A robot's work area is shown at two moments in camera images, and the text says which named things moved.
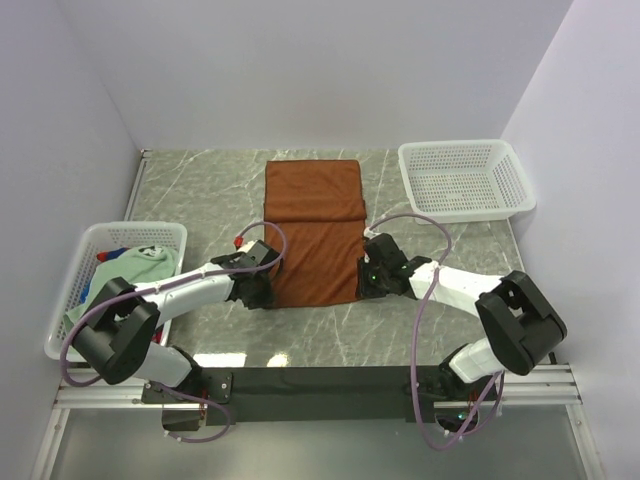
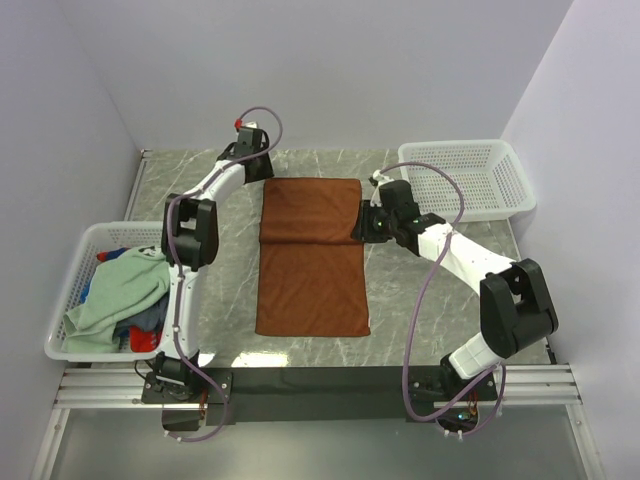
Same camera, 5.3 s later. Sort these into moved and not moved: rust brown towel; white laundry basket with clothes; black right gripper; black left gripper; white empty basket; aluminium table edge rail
Moved: black right gripper; rust brown towel; black left gripper
Not moved: white empty basket; white laundry basket with clothes; aluminium table edge rail
